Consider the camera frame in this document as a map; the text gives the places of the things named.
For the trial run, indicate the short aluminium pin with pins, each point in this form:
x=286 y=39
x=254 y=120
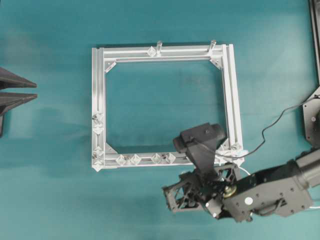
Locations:
x=212 y=46

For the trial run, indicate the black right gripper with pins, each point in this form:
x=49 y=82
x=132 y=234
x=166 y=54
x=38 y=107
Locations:
x=198 y=191

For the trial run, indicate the tall aluminium pin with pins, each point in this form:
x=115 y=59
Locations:
x=159 y=47

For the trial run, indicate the aluminium extrusion square frame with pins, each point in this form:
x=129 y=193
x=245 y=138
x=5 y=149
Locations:
x=103 y=156

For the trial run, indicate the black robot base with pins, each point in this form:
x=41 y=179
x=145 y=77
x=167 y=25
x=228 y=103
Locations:
x=311 y=117

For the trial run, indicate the aluminium corner bracket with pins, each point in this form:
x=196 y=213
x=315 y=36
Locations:
x=108 y=65
x=217 y=63

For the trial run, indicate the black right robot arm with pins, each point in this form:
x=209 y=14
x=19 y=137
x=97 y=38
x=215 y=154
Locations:
x=281 y=190

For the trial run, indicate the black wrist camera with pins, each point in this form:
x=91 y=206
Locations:
x=199 y=144

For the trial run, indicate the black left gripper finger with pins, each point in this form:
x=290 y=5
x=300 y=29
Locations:
x=11 y=100
x=11 y=80

